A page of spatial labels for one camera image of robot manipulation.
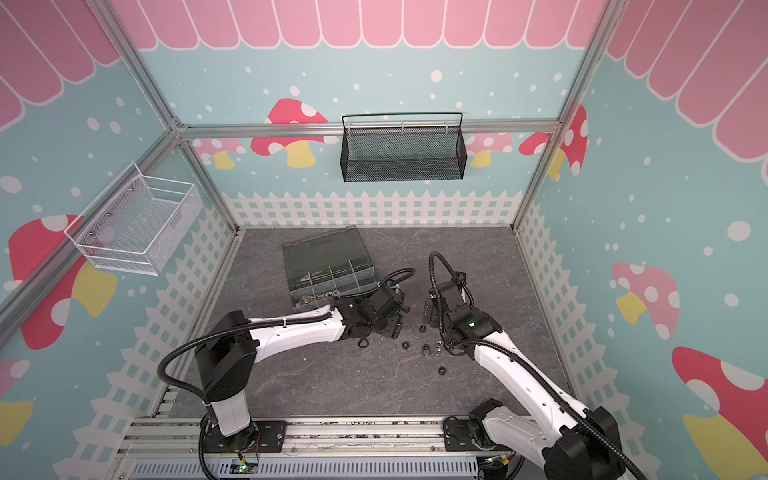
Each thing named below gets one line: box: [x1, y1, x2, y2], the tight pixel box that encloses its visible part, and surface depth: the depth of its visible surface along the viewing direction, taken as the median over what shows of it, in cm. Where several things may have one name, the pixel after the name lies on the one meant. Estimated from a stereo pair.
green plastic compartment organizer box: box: [282, 225, 378, 311], surface depth 105 cm
